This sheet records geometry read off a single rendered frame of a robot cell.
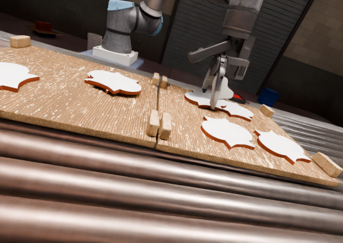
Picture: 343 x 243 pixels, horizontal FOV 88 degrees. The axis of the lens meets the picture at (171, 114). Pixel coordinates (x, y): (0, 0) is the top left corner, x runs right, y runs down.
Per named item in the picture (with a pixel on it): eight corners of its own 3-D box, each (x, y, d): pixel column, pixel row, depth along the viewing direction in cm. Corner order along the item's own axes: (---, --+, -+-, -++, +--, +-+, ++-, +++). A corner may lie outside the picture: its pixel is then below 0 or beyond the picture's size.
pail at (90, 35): (101, 54, 409) (103, 38, 392) (88, 52, 390) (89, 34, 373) (98, 50, 428) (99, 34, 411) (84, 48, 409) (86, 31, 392)
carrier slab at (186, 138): (158, 84, 62) (160, 80, 61) (259, 113, 70) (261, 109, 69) (155, 150, 31) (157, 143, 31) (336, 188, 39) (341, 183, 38)
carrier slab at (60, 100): (27, 48, 54) (26, 43, 53) (156, 83, 62) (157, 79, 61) (-145, 89, 24) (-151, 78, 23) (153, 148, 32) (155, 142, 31)
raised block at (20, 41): (24, 44, 53) (23, 34, 51) (31, 46, 53) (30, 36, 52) (9, 47, 47) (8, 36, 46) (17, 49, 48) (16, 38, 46)
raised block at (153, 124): (147, 119, 37) (150, 107, 35) (156, 121, 37) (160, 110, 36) (145, 136, 31) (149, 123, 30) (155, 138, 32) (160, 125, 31)
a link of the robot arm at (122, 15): (103, 25, 90) (106, -6, 84) (129, 30, 97) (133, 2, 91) (108, 28, 81) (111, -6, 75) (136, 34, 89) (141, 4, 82)
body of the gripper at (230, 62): (241, 83, 49) (260, 37, 43) (212, 77, 48) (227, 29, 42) (231, 75, 56) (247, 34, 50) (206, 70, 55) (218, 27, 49)
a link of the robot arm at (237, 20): (233, 8, 40) (222, 9, 47) (226, 29, 42) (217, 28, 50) (263, 16, 41) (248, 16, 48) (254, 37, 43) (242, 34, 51)
